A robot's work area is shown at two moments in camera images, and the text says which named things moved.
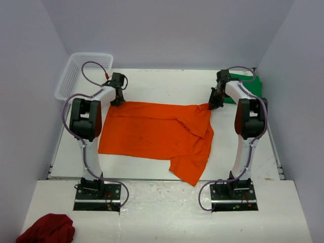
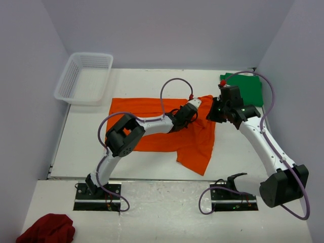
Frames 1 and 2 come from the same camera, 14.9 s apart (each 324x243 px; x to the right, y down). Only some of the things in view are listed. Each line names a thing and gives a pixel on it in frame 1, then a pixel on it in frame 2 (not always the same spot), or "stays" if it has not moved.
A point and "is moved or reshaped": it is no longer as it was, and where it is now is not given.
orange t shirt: [180, 133] is moved or reshaped
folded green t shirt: [252, 84] stays
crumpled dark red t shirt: [52, 228] stays
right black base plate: [233, 197] stays
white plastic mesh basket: [73, 82] stays
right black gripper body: [216, 98] → [218, 113]
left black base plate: [97, 197] stays
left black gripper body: [118, 101] → [185, 124]
